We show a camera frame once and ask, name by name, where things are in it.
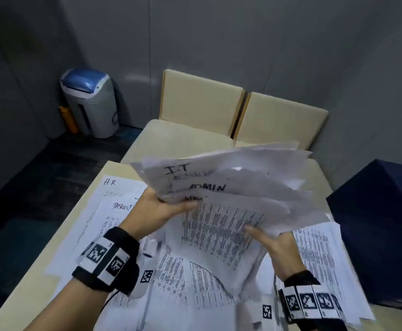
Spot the person's right hand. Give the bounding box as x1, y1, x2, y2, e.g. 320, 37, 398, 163
244, 226, 307, 282

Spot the person's left hand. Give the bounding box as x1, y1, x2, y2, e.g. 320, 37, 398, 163
117, 187, 200, 242

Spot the pile of printed paper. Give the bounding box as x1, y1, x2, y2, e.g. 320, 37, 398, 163
44, 174, 375, 331

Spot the stack of printed paper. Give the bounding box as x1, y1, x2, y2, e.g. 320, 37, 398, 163
131, 142, 331, 297

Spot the person's left forearm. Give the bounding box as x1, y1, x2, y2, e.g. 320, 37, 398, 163
23, 277, 114, 331

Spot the black marker wristband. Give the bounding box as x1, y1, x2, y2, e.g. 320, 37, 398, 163
71, 226, 141, 296
277, 270, 348, 331

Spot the grey bin with blue lid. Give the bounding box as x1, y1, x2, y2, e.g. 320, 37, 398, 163
59, 68, 120, 139

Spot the orange bottle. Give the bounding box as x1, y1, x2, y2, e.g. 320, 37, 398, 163
59, 105, 79, 134

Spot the beige cushioned chair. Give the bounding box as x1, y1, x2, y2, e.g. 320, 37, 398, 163
121, 68, 245, 169
233, 91, 333, 194

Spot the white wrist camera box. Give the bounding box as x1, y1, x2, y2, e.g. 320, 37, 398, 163
249, 294, 281, 331
132, 253, 157, 299

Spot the thin black cable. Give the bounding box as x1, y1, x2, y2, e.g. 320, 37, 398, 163
97, 289, 121, 320

